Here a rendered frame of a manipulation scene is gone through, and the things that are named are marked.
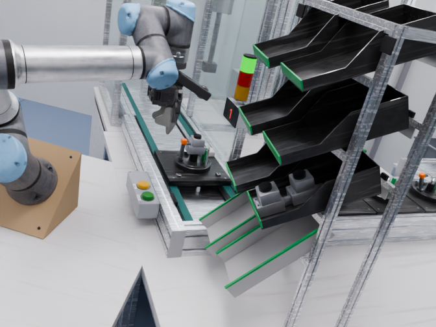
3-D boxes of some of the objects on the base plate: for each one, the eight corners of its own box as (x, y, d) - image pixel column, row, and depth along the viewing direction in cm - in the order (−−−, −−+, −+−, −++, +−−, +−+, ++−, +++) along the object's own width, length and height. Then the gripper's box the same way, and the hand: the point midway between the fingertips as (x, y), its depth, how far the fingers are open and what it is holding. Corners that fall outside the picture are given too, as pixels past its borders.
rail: (167, 257, 134) (172, 228, 129) (121, 134, 206) (124, 112, 201) (184, 257, 136) (190, 228, 131) (133, 135, 208) (135, 113, 204)
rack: (279, 350, 111) (399, 26, 76) (228, 255, 140) (298, -8, 106) (347, 339, 119) (483, 41, 84) (285, 252, 149) (367, 6, 114)
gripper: (151, 54, 119) (142, 126, 128) (158, 63, 112) (148, 139, 121) (181, 57, 122) (170, 127, 132) (191, 67, 115) (178, 141, 124)
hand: (170, 130), depth 127 cm, fingers closed
